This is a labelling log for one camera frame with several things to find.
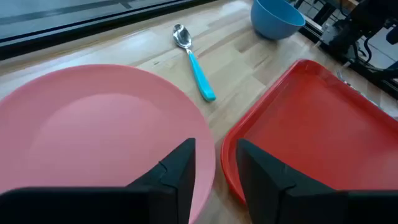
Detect spoon with teal handle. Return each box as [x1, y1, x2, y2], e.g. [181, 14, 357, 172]
[172, 23, 218, 103]

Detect pink plastic plate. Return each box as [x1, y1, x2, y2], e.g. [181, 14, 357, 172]
[0, 63, 217, 224]

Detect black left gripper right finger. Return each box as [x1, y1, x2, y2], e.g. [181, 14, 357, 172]
[236, 138, 349, 224]

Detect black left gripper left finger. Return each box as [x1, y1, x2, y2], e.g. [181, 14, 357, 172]
[126, 138, 197, 224]

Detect blue plastic bowl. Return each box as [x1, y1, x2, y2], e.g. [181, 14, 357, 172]
[250, 0, 307, 40]

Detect red plastic tray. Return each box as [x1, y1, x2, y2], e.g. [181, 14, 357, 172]
[220, 58, 398, 206]

